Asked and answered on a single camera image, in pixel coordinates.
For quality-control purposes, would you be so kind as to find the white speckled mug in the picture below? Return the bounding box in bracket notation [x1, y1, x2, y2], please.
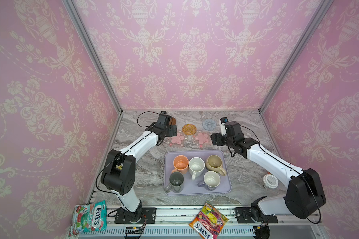
[188, 157, 205, 181]

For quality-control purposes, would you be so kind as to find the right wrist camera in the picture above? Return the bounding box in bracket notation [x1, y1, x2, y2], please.
[220, 117, 228, 136]

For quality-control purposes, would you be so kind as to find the white lidded cup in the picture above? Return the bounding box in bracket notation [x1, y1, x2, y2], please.
[263, 174, 279, 189]

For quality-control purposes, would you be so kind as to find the peach pink mug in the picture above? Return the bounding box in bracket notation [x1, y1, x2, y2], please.
[171, 155, 189, 174]

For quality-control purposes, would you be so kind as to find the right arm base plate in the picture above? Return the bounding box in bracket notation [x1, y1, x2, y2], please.
[233, 207, 278, 224]

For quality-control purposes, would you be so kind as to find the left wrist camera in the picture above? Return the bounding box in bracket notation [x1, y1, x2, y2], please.
[157, 111, 172, 127]

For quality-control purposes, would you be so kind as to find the green Fox's candy bag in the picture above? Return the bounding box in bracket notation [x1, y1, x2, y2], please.
[68, 201, 107, 237]

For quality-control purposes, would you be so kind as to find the red Fox's candy bag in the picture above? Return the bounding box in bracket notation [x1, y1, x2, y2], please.
[189, 201, 228, 239]

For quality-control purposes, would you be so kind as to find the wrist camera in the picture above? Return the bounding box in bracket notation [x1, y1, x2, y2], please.
[220, 117, 228, 136]
[157, 111, 172, 127]

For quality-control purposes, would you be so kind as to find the beige yellow mug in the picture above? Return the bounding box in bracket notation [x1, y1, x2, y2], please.
[205, 155, 227, 176]

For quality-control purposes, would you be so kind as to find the light blue knitted coaster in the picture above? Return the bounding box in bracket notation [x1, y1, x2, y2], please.
[202, 119, 217, 131]

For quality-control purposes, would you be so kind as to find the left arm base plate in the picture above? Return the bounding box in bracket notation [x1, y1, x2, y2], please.
[114, 207, 157, 224]

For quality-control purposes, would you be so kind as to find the lavender mug white inside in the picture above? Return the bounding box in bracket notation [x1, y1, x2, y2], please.
[197, 171, 221, 191]

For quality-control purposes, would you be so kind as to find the woven rattan round coaster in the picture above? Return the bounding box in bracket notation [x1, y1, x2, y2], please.
[182, 124, 197, 136]

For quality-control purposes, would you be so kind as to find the brown wooden round coaster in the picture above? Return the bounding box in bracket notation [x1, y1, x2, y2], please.
[170, 117, 176, 125]

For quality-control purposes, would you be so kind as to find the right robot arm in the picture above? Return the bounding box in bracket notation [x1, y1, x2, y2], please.
[210, 117, 327, 223]

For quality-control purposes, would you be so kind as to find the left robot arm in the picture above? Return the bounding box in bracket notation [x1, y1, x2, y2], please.
[100, 114, 177, 223]

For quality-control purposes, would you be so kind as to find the grey green mug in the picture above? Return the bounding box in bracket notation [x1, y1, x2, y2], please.
[165, 171, 184, 193]

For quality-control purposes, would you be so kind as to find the aluminium front rail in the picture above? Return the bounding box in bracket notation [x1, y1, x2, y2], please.
[79, 205, 329, 239]

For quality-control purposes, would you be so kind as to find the left aluminium corner post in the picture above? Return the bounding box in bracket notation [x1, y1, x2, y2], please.
[62, 0, 123, 115]

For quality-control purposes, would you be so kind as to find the pink flower coaster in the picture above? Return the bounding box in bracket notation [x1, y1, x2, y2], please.
[167, 131, 187, 147]
[193, 131, 212, 148]

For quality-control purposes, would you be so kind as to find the aluminium corner post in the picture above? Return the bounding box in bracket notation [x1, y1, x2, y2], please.
[258, 0, 334, 115]
[62, 0, 123, 115]

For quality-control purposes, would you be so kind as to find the right aluminium corner post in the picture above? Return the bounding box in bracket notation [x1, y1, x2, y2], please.
[258, 0, 334, 115]

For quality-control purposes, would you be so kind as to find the lavender plastic tray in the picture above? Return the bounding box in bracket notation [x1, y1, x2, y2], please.
[164, 150, 232, 196]

